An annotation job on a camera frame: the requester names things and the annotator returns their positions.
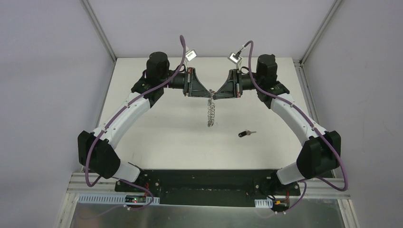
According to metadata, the metal disc with keyrings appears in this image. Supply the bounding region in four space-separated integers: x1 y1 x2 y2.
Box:
207 89 215 127

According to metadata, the black-headed key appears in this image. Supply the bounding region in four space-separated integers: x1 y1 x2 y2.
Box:
238 130 256 138

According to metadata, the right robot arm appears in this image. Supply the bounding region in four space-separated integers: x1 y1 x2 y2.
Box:
213 54 341 195

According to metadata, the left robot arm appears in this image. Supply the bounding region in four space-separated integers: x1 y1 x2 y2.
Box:
77 50 211 192

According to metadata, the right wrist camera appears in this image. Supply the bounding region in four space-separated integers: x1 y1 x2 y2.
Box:
228 51 243 69

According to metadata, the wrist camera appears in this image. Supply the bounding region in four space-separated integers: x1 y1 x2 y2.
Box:
184 49 197 63
228 51 243 69

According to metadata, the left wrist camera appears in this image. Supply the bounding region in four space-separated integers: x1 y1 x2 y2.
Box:
184 49 197 63

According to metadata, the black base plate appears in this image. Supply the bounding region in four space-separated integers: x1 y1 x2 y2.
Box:
115 169 301 207

